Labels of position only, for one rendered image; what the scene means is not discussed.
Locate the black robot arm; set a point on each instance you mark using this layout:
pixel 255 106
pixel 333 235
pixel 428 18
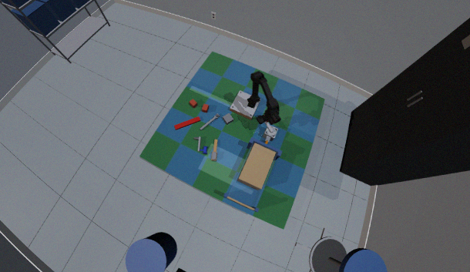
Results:
pixel 272 104

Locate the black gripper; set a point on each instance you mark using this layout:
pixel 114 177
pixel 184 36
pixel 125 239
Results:
pixel 263 118

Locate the red rectangular bar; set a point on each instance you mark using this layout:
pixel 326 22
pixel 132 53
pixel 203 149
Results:
pixel 186 123

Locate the grey rod with square end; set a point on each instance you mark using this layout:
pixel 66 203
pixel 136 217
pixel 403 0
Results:
pixel 215 117

